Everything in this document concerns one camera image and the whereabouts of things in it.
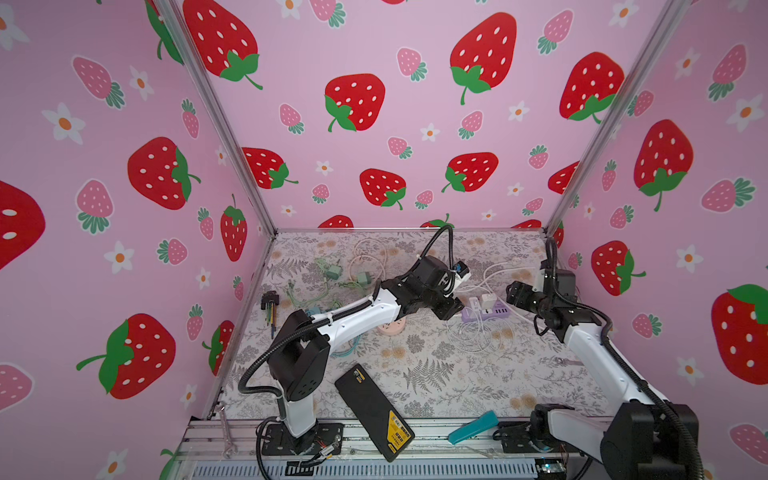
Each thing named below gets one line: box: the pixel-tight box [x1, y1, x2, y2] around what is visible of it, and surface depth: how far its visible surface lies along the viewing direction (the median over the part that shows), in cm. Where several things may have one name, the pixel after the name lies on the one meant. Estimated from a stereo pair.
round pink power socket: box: [378, 318, 407, 336], surface depth 94 cm
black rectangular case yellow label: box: [334, 363, 416, 462], surface depth 78 cm
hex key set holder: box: [260, 290, 279, 340], surface depth 100 cm
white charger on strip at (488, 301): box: [481, 293, 497, 309], surface depth 93 cm
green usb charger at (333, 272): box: [326, 265, 341, 280], surface depth 108 cm
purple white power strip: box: [461, 302, 511, 322], surface depth 97 cm
